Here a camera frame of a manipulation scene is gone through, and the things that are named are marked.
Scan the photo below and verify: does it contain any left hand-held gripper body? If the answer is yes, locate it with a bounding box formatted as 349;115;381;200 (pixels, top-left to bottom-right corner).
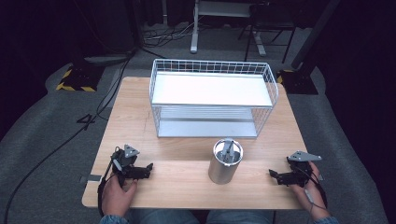
110;144;141;188

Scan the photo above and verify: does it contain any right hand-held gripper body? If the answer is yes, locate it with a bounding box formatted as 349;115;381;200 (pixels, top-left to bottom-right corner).
286;150;323;189

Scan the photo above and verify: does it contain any person's right hand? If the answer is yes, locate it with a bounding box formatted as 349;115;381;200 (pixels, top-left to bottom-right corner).
290;161;332;221

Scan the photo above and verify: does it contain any person's left hand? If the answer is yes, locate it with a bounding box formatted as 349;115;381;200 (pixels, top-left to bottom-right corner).
101;173;139;217

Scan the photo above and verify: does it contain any person's left leg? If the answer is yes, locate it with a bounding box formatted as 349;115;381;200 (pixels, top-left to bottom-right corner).
124;208;201;224

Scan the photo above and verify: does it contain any person's leg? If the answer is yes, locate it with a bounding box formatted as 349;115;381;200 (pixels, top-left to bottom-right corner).
205;209;276;224
124;208;201;224

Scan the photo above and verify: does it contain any silver metal canister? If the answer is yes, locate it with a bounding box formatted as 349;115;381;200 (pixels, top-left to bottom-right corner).
207;137;245;186

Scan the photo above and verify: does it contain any person's right leg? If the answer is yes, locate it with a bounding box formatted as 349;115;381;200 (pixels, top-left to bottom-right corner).
205;209;276;224

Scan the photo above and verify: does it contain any striped black stand base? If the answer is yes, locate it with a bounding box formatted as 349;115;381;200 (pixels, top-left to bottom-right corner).
276;68;319;96
55;63;106;93

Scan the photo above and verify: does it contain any dark slanted pole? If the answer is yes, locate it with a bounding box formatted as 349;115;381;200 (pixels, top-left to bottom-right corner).
290;0;342;71

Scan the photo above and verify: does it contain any black chair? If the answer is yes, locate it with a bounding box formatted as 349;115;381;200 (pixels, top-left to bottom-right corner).
237;2;297;64

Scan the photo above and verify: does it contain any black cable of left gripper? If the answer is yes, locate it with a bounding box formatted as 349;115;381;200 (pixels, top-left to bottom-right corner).
96;154;121;217

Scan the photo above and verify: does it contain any cable of right gripper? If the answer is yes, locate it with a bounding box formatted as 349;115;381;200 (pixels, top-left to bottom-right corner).
294;165;329;217

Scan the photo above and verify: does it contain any long black floor cable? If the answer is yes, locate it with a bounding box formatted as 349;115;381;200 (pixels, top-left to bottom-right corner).
2;49;135;224

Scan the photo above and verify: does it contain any white wire shelf rack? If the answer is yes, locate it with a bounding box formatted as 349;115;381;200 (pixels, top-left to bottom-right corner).
148;58;279;139

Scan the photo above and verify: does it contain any bundle of floor cables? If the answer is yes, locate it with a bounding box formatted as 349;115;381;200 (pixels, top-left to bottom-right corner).
141;17;204;49

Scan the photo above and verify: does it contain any white desk frame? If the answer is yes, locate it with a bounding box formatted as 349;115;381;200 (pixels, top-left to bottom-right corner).
190;0;268;58

